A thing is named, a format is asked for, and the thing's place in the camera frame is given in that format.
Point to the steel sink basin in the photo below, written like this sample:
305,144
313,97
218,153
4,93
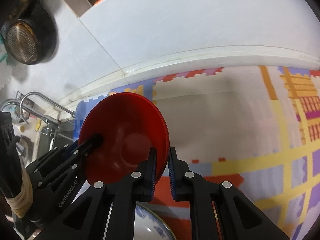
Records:
38,138

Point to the red bowl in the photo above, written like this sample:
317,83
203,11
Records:
130,125

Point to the chrome sink faucet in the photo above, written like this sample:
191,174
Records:
37,109

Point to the colourful patterned table mat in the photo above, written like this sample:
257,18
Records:
255,126

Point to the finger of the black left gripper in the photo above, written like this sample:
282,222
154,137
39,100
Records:
82,151
53,161

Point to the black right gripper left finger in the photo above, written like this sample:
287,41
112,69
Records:
106,212

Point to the black frying pan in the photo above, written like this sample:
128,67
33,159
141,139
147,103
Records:
29,32

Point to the blue patterned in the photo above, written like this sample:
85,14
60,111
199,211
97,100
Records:
148,225

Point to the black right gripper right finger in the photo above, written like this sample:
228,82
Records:
218,211

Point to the person's left hand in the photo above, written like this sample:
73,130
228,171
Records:
21,204

